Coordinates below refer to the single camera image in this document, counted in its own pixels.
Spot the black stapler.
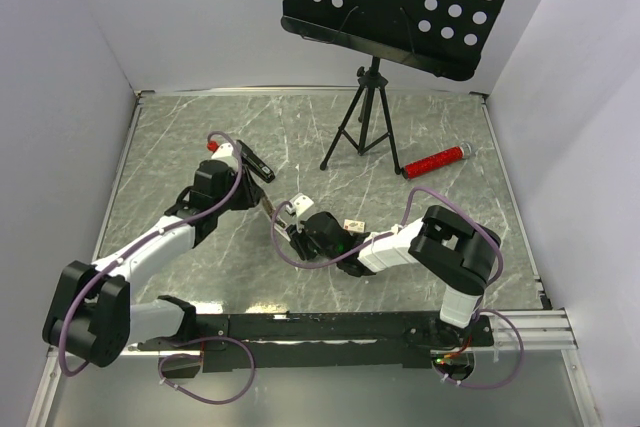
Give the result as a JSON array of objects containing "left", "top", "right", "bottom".
[{"left": 237, "top": 139, "right": 276, "bottom": 183}]

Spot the white staple box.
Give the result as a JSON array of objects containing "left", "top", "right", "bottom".
[{"left": 343, "top": 219, "right": 366, "bottom": 234}]

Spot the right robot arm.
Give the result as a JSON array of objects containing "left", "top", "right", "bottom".
[{"left": 284, "top": 206, "right": 500, "bottom": 345}]

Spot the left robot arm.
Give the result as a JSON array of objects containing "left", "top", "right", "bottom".
[{"left": 42, "top": 160, "right": 264, "bottom": 377}]

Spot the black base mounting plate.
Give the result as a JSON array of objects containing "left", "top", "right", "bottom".
[{"left": 136, "top": 311, "right": 494, "bottom": 373}]

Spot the black tripod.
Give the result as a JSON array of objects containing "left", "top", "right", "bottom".
[{"left": 319, "top": 57, "right": 402, "bottom": 175}]

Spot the red glitter tube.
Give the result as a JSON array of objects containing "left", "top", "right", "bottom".
[{"left": 401, "top": 142, "right": 475, "bottom": 180}]

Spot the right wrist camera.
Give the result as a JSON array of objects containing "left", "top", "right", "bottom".
[{"left": 285, "top": 193, "right": 315, "bottom": 222}]

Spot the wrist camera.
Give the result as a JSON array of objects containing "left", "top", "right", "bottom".
[
  {"left": 207, "top": 140, "right": 238, "bottom": 170},
  {"left": 285, "top": 193, "right": 315, "bottom": 222}
]

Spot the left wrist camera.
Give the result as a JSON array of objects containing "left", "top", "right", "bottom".
[{"left": 207, "top": 140, "right": 238, "bottom": 170}]

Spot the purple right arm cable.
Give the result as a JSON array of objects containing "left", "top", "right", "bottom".
[{"left": 270, "top": 186, "right": 504, "bottom": 298}]

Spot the aluminium rail frame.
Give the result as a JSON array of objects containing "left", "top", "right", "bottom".
[{"left": 28, "top": 311, "right": 581, "bottom": 426}]

